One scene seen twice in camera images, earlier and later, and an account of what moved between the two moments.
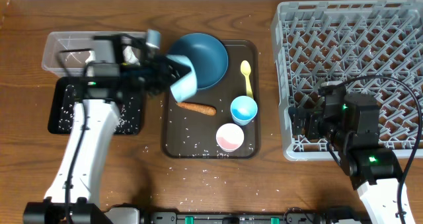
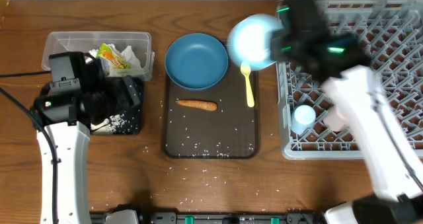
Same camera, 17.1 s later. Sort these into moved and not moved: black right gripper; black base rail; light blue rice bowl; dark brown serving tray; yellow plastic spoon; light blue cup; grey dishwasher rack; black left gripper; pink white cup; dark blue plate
Moved: black left gripper; black right gripper; light blue cup; pink white cup; light blue rice bowl
Not moved: dark blue plate; dark brown serving tray; grey dishwasher rack; yellow plastic spoon; black base rail
